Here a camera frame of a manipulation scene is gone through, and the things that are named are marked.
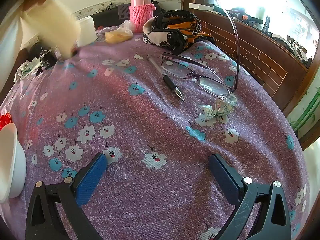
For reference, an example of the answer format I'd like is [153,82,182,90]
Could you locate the red plate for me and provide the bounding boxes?
[0,114,13,131]

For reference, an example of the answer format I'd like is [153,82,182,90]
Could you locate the black sofa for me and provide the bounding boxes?
[91,1,165,29]

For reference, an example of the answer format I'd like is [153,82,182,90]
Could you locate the wooden brick-pattern panel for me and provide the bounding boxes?
[181,0,320,150]

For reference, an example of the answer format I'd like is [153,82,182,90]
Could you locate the purple floral tablecloth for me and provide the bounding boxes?
[0,31,312,240]

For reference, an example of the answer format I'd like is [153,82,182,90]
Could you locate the small cream bowl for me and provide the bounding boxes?
[21,0,82,60]

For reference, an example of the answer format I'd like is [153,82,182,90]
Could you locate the pile of dark tools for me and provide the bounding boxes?
[212,5,313,63]

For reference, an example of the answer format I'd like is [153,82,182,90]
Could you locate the crumpled white tissue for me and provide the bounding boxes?
[14,57,42,82]

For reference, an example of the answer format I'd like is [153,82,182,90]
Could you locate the bamboo wall picture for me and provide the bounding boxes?
[287,87,320,140]

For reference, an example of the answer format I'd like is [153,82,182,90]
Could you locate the crumpled candy wrapper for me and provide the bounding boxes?
[215,94,238,117]
[199,104,217,120]

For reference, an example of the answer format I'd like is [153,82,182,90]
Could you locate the small black jar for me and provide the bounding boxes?
[39,47,59,70]

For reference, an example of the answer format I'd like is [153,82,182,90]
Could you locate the black orange patterned scarf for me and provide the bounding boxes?
[142,9,215,55]

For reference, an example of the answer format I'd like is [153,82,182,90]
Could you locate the ballpoint pen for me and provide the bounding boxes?
[146,55,185,102]

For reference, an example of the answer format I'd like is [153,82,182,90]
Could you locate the plastic bag of yellow food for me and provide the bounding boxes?
[104,20,134,43]

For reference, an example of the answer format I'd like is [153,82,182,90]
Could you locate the flat white box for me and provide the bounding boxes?
[189,3,214,12]

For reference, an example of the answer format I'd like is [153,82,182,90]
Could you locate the purple-framed eyeglasses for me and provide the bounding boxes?
[160,0,240,97]

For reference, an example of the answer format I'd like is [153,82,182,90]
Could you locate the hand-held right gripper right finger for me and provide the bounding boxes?
[209,153,292,240]

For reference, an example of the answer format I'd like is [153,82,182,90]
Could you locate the white bowl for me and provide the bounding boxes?
[0,124,27,203]

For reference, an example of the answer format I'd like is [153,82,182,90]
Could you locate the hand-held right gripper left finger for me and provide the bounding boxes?
[25,152,108,240]

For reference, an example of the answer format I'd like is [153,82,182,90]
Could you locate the white plastic cup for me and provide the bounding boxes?
[76,15,98,47]

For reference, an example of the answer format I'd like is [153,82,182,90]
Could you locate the grey slotted holder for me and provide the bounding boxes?
[117,3,132,20]

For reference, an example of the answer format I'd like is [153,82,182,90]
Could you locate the pink thermos with knit sleeve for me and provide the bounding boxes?
[129,0,157,33]

